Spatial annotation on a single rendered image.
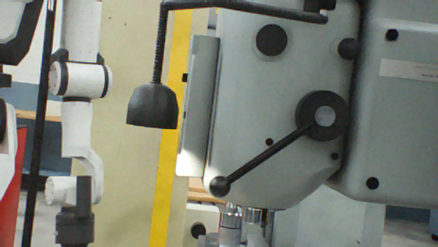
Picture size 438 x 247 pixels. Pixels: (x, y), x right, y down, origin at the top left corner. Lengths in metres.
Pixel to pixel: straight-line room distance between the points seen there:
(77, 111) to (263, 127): 0.86
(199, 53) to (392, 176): 0.32
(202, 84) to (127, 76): 1.74
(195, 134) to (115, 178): 1.77
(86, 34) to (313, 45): 0.88
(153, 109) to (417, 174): 0.38
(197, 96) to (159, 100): 0.10
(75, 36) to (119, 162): 1.09
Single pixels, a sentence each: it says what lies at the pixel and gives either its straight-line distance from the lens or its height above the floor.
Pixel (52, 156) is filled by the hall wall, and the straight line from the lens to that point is 10.29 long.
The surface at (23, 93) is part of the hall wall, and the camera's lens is 10.26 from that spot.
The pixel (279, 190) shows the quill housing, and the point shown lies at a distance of 1.18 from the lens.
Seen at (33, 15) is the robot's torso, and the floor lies 1.58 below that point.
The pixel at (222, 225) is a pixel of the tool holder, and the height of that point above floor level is 1.20.
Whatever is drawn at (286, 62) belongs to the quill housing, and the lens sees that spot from 1.15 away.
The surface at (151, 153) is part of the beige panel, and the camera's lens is 2.96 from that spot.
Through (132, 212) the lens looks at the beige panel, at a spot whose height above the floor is 0.98.
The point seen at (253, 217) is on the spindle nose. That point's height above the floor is 1.29.
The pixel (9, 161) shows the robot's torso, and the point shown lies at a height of 1.26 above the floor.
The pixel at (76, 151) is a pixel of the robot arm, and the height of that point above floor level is 1.29.
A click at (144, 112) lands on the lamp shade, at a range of 1.13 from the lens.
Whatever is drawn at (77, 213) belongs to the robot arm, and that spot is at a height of 1.15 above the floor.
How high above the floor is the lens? 1.48
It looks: 3 degrees down
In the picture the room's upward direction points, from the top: 7 degrees clockwise
